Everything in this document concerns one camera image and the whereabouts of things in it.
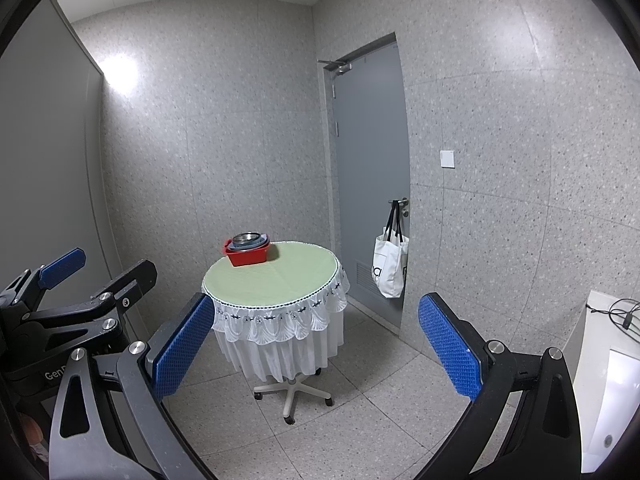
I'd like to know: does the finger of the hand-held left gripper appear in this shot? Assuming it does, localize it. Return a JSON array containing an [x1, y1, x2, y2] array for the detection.
[[0, 247, 87, 331], [20, 259, 158, 357]]

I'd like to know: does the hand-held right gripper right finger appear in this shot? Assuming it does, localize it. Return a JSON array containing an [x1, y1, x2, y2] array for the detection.
[[415, 292, 583, 480]]

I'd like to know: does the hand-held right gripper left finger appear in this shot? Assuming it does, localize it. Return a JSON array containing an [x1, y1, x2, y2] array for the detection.
[[49, 292, 216, 480]]

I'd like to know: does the red plastic basket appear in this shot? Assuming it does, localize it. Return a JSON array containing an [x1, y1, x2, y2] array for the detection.
[[223, 237, 271, 267]]

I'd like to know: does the blue square bowl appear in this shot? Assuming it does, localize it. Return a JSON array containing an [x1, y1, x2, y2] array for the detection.
[[229, 233, 271, 253]]

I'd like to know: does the white table skirt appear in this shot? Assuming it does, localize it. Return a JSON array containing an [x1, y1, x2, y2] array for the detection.
[[215, 307, 346, 384]]

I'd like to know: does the white tote bag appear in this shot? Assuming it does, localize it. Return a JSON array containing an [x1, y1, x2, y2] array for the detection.
[[374, 201, 409, 299]]

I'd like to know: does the door vent grille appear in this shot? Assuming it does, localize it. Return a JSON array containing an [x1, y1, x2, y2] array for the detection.
[[356, 260, 382, 295]]

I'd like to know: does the white wheeled table base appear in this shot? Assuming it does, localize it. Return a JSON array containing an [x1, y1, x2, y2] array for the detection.
[[253, 375, 334, 426]]

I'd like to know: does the green lace-trimmed tablecloth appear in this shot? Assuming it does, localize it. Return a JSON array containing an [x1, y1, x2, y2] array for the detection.
[[201, 241, 351, 347]]

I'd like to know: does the white sink unit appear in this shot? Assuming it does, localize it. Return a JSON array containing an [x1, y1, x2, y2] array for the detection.
[[562, 290, 640, 473]]

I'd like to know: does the grey door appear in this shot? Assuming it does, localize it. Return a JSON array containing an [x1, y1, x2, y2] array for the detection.
[[322, 32, 412, 337]]

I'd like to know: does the metal door closer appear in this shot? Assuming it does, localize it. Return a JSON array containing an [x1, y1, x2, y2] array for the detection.
[[317, 58, 355, 75]]

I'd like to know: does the black cable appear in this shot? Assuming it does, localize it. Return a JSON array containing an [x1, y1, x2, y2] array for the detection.
[[587, 297, 640, 332]]

